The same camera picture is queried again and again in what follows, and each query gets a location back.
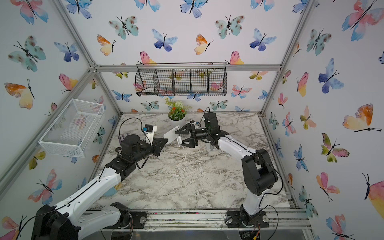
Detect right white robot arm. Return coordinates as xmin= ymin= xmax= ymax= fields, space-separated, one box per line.
xmin=170 ymin=113 xmax=278 ymax=218

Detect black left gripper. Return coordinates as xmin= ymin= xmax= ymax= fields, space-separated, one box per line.
xmin=131 ymin=137 xmax=168 ymax=165

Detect green artificial plant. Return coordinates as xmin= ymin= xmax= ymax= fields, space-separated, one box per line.
xmin=165 ymin=98 xmax=192 ymax=119

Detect white mesh wall basket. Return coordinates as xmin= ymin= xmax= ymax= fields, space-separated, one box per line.
xmin=39 ymin=99 xmax=105 ymax=158

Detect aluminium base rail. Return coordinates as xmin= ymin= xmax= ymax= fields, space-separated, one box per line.
xmin=80 ymin=208 xmax=313 ymax=232

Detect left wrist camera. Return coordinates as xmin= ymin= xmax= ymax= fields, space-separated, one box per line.
xmin=143 ymin=124 xmax=157 ymax=145

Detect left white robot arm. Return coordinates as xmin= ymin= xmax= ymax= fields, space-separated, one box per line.
xmin=31 ymin=135 xmax=168 ymax=240

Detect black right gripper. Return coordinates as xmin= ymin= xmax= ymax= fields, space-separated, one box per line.
xmin=176 ymin=123 xmax=212 ymax=149

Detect black wire wall basket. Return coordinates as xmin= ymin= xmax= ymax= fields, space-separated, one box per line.
xmin=134 ymin=62 xmax=228 ymax=97

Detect white flower pot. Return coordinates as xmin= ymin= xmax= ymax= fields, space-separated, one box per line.
xmin=169 ymin=116 xmax=186 ymax=126

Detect blue handled brush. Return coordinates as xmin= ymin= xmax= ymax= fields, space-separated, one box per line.
xmin=104 ymin=183 xmax=123 ymax=197

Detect grey folding phone stand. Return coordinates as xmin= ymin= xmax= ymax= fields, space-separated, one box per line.
xmin=206 ymin=144 xmax=215 ymax=151

